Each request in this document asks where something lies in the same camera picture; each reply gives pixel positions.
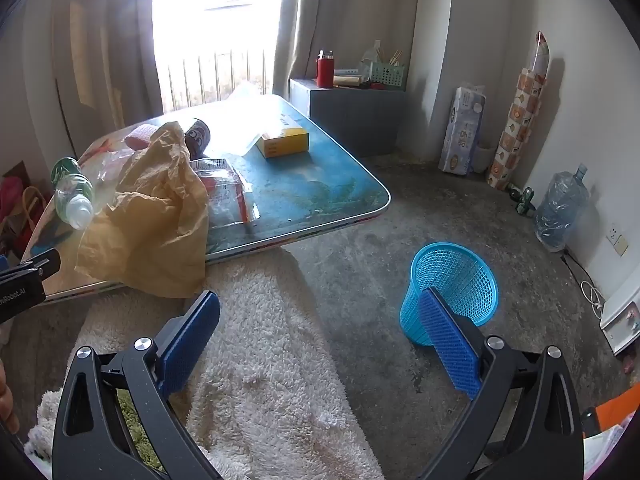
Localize blue mesh wastebasket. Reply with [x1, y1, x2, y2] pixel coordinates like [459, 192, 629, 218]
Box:
[399, 241, 500, 347]

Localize white fluffy rug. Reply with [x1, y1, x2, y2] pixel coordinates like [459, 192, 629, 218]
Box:
[25, 247, 386, 480]

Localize person's left hand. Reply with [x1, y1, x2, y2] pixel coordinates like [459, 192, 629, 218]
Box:
[0, 360, 20, 433]

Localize clear red print wrapper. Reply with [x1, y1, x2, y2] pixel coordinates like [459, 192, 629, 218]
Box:
[82, 150, 133, 196]

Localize translucent plastic bag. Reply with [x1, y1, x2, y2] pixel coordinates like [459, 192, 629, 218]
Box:
[361, 39, 388, 78]

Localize orange cloth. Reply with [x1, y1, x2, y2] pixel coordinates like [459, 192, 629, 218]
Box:
[597, 394, 640, 433]

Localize brown paper bag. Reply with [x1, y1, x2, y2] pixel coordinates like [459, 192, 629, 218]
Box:
[74, 121, 210, 300]

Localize yellow cardboard box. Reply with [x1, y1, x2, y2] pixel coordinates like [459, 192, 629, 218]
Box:
[255, 127, 310, 160]

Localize large clear water jug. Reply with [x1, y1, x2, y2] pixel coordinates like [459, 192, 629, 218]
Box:
[534, 162, 590, 252]

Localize wall socket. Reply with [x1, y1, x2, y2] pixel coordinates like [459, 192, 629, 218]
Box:
[606, 224, 630, 257]

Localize red thermos flask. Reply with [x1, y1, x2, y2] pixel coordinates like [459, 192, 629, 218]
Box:
[316, 50, 335, 89]

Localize toilet paper pack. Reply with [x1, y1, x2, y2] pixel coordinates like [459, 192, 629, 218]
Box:
[438, 86, 487, 176]

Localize patterned paper roll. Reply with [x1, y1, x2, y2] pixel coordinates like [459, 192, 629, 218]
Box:
[486, 31, 551, 191]

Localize red drink can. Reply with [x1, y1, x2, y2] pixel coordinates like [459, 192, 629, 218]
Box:
[183, 118, 213, 157]

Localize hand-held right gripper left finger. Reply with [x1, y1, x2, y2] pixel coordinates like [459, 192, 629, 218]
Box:
[51, 290, 221, 480]

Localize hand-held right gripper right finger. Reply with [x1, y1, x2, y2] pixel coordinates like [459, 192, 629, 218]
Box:
[419, 287, 586, 480]

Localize clear green label plastic bottle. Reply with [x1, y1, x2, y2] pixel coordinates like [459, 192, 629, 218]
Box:
[51, 157, 96, 231]

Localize pink bag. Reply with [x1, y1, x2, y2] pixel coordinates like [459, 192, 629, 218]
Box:
[0, 175, 26, 221]

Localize pink sponge cloth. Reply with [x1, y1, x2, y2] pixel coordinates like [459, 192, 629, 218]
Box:
[123, 123, 163, 151]

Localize green plastic basket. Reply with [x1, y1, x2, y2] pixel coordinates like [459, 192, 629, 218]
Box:
[369, 61, 406, 92]

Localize beige curtain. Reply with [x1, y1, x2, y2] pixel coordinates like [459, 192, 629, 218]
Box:
[272, 0, 421, 96]
[50, 0, 166, 141]

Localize grey cabinet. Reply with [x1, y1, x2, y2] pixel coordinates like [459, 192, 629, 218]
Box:
[289, 78, 408, 158]

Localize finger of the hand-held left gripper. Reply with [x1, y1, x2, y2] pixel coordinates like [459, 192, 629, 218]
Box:
[0, 249, 62, 285]

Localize green fuzzy cloth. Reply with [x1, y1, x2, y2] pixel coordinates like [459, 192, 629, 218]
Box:
[116, 389, 166, 473]

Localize white cable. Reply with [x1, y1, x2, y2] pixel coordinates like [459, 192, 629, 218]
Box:
[580, 280, 606, 318]

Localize clear rainbow striped candy bag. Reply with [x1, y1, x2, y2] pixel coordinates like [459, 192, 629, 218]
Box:
[190, 157, 262, 233]

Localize white drawer box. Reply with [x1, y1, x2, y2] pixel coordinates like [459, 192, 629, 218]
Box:
[599, 301, 640, 356]

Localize window railing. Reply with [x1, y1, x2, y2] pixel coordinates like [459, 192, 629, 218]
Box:
[162, 49, 273, 111]

